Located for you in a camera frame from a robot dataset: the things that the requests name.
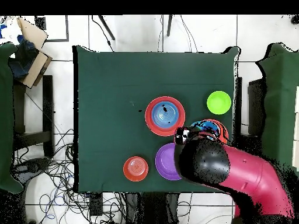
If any green bowl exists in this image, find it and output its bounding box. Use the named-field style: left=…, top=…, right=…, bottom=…
left=206, top=90, right=232, bottom=116

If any dark grey frame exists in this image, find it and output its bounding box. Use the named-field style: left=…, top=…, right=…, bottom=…
left=34, top=15, right=70, bottom=43

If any grey pedestal foot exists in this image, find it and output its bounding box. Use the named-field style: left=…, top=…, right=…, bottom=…
left=11, top=157, right=51, bottom=185

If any blue cloth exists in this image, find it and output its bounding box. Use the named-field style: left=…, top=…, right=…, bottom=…
left=8, top=38, right=39, bottom=80

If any small blue bowl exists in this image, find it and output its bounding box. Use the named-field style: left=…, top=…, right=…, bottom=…
left=151, top=101, right=180, bottom=130

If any black stool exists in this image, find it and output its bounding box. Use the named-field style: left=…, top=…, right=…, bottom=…
left=12, top=75, right=55, bottom=159

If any purple bowl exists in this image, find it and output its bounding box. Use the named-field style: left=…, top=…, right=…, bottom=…
left=155, top=142, right=183, bottom=181

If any green cloth covered table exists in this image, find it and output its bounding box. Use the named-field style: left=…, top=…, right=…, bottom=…
left=254, top=43, right=299, bottom=173
left=0, top=43, right=24, bottom=194

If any tangle of black cables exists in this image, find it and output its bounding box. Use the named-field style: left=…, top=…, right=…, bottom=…
left=11, top=128, right=128, bottom=224

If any cardboard box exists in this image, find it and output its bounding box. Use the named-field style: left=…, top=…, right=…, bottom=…
left=9, top=17, right=53, bottom=89

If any black box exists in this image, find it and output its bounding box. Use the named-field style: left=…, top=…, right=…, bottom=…
left=89, top=192, right=104, bottom=217

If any black tripod leg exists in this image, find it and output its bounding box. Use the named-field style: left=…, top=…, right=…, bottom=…
left=98, top=15, right=116, bottom=41
left=166, top=15, right=173, bottom=37

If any dark green tablecloth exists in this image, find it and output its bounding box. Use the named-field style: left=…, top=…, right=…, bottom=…
left=72, top=45, right=241, bottom=194

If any black stand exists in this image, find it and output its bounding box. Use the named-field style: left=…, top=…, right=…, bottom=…
left=247, top=78, right=267, bottom=136

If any large orange bowl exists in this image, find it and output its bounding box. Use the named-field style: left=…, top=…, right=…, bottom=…
left=203, top=118, right=229, bottom=144
left=144, top=96, right=186, bottom=137

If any small orange bowl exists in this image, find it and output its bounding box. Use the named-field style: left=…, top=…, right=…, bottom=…
left=123, top=156, right=149, bottom=182

